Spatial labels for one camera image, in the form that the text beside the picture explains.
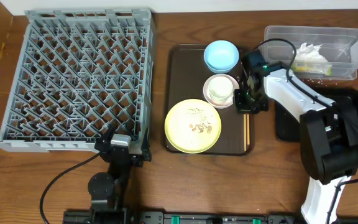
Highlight cream white cup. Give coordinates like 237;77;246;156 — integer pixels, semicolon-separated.
208;77;233;101

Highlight white napkin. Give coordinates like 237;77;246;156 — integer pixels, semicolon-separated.
295;42;328;63

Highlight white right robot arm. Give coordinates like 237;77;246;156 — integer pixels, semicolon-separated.
234;49;358;223

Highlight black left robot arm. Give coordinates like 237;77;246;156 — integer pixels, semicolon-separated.
88;127;152;212

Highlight grey dishwasher rack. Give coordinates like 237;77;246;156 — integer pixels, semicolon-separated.
0;9;156;155

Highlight black tray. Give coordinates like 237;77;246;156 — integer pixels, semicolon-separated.
275;87;358;142

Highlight light blue bowl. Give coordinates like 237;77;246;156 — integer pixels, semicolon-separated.
203;40;239;73

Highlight yellow plate with crumbs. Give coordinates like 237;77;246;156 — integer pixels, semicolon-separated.
164;99;222;154

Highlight dark brown serving tray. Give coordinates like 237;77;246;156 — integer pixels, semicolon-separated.
164;44;254;156

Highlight clear plastic bin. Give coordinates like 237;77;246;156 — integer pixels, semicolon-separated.
260;26;358;80

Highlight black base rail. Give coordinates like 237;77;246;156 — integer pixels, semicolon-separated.
62;208;358;224

